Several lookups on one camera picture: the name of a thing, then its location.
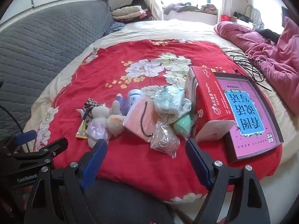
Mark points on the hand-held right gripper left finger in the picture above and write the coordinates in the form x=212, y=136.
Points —
x=93, y=163

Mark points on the white desk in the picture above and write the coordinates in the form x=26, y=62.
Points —
x=245, y=23

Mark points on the stack of folded clothes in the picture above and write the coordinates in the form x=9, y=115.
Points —
x=128, y=11

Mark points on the white window ledge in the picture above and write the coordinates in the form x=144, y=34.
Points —
x=186, y=17

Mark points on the yellow snack packet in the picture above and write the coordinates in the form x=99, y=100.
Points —
x=81, y=130

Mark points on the clear plastic bag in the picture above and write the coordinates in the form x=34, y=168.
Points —
x=163, y=137

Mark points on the black television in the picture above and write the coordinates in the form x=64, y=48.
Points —
x=286, y=16

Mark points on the white plastic bottle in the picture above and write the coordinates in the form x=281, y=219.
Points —
x=135, y=96

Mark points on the red floral blanket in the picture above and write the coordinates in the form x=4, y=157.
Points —
x=140, y=58

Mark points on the person's dark trousers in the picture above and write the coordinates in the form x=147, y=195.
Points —
x=126, y=203

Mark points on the plush bear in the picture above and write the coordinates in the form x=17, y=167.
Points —
x=100, y=119

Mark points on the dark shallow box tray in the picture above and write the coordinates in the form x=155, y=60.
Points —
x=254, y=153

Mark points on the purple plush toy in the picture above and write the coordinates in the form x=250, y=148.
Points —
x=121, y=102

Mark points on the grey clothes heap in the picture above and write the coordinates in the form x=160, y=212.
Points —
x=179, y=7

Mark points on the cream bedsheet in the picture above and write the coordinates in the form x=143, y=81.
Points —
x=163, y=28

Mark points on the black garment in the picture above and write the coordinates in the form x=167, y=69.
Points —
x=268, y=33

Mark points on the white floral scrunchie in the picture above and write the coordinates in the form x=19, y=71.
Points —
x=188, y=105

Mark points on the red bag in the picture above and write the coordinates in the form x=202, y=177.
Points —
x=225, y=18

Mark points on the leopard print scrunchie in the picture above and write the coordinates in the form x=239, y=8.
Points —
x=88, y=107

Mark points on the black handbag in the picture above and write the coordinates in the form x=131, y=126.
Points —
x=240, y=15

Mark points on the black clothes pile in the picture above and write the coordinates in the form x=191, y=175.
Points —
x=137, y=2

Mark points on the pink quilt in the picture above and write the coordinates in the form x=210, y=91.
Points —
x=268, y=51

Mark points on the blue patterned cloth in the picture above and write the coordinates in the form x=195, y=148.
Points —
x=114, y=26

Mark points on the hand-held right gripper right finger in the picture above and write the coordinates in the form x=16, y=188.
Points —
x=198, y=165

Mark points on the colourful patterned cloth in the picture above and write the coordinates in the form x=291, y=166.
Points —
x=208, y=8

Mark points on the red cardboard box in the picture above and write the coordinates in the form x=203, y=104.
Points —
x=208, y=98

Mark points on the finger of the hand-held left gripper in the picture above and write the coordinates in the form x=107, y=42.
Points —
x=46, y=151
x=25, y=136

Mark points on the grey quilted headboard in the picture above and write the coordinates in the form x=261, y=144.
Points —
x=46, y=39

